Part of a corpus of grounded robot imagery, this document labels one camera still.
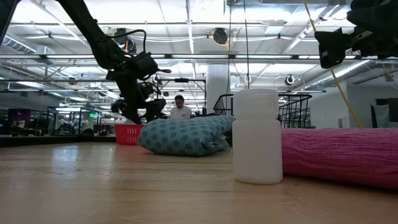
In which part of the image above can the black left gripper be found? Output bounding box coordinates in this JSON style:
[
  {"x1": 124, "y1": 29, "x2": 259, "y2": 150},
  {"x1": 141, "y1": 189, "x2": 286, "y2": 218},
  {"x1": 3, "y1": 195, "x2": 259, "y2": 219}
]
[{"x1": 107, "y1": 52, "x2": 167, "y2": 125}]

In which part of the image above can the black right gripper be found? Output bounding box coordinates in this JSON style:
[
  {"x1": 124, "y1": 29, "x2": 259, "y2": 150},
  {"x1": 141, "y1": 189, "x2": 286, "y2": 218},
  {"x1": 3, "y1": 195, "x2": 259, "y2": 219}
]
[{"x1": 314, "y1": 0, "x2": 398, "y2": 69}]

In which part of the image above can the blue patterned soft pack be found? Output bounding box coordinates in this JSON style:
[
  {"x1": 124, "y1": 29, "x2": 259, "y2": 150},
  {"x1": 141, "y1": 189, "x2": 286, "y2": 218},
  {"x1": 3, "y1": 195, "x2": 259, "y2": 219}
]
[{"x1": 137, "y1": 114, "x2": 236, "y2": 157}]

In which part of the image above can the pink bandage roll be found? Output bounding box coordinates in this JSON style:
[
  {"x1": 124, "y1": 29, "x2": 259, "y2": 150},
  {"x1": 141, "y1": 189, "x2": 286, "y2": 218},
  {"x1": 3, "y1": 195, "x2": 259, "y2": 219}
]
[{"x1": 281, "y1": 127, "x2": 398, "y2": 191}]

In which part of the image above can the red plastic bin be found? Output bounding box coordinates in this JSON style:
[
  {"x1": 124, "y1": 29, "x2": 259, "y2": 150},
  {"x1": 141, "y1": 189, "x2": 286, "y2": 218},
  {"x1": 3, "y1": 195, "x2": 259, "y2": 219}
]
[{"x1": 114, "y1": 123, "x2": 145, "y2": 146}]

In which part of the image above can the person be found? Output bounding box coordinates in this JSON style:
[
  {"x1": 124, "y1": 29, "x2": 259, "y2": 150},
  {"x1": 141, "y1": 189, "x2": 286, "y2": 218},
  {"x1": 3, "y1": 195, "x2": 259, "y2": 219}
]
[{"x1": 169, "y1": 95, "x2": 193, "y2": 121}]

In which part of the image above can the clear plastic sheet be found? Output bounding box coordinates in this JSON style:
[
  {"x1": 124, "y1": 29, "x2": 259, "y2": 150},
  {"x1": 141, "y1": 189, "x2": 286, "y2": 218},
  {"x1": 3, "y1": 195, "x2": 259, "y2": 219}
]
[{"x1": 374, "y1": 104, "x2": 391, "y2": 128}]

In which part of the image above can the white plastic bottle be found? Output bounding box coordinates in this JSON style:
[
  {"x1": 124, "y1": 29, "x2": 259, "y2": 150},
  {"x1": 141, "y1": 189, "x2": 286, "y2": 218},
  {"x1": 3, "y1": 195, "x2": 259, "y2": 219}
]
[{"x1": 231, "y1": 88, "x2": 284, "y2": 185}]

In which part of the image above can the yellow cable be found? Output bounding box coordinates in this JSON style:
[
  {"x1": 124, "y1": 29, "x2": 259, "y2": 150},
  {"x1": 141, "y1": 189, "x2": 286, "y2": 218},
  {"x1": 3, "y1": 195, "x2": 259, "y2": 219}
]
[{"x1": 303, "y1": 0, "x2": 364, "y2": 128}]

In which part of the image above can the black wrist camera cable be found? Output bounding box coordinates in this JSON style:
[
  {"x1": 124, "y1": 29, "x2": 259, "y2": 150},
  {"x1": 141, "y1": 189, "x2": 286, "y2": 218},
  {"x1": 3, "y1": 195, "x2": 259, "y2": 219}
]
[{"x1": 110, "y1": 29, "x2": 149, "y2": 60}]

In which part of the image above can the black wire basket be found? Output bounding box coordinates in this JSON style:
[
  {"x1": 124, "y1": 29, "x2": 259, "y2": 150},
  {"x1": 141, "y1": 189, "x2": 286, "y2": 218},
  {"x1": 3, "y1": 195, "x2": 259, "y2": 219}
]
[{"x1": 213, "y1": 93, "x2": 313, "y2": 129}]

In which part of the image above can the black metal table frame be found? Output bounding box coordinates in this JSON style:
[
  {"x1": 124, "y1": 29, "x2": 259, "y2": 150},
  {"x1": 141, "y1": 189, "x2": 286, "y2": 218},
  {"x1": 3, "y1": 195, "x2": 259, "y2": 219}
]
[{"x1": 0, "y1": 0, "x2": 20, "y2": 46}]

